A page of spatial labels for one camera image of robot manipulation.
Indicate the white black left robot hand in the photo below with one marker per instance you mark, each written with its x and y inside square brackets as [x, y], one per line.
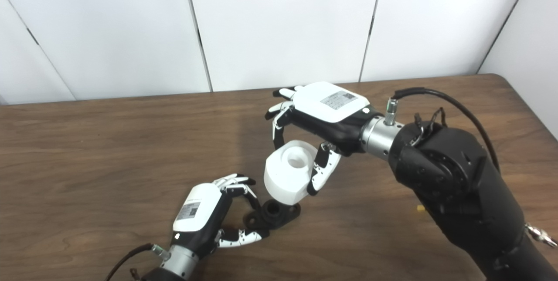
[198, 211]

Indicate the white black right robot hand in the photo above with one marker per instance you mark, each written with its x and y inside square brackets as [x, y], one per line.
[327, 106]

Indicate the black flanged holder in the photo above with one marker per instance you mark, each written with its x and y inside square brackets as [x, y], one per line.
[279, 215]

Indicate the round white piece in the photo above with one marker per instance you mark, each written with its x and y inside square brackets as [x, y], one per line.
[283, 181]

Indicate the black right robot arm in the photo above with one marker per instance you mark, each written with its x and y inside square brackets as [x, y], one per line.
[457, 185]

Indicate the silver metal connector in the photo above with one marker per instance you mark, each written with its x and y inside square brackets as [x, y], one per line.
[540, 235]

